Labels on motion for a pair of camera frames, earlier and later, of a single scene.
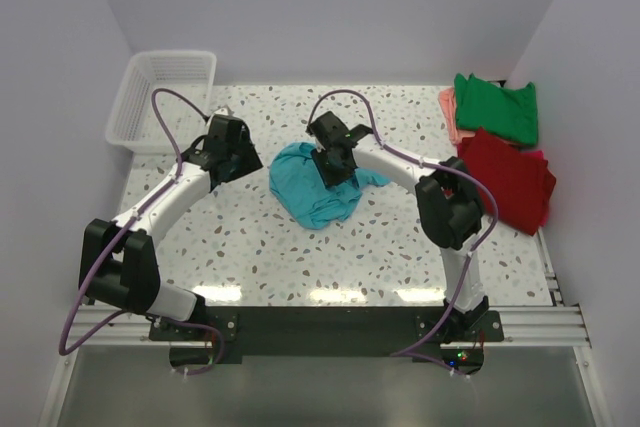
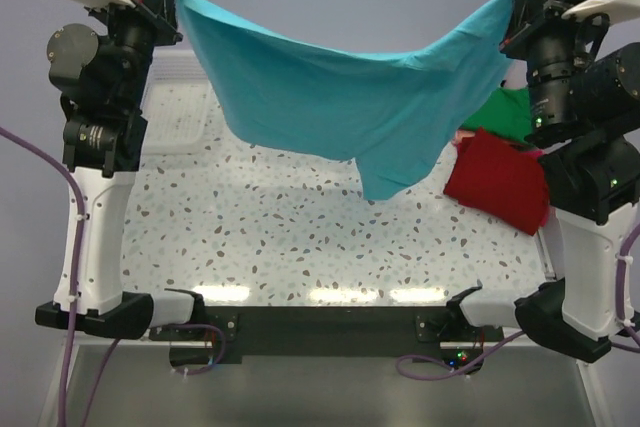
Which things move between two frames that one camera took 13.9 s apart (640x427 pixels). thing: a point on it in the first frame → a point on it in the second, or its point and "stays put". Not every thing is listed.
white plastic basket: [133, 126] stays put
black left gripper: [251, 161] → [156, 6]
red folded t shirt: [517, 177] stays put
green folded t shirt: [510, 114] stays put
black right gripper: [330, 179] → [535, 14]
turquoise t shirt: [301, 196] → [295, 95]
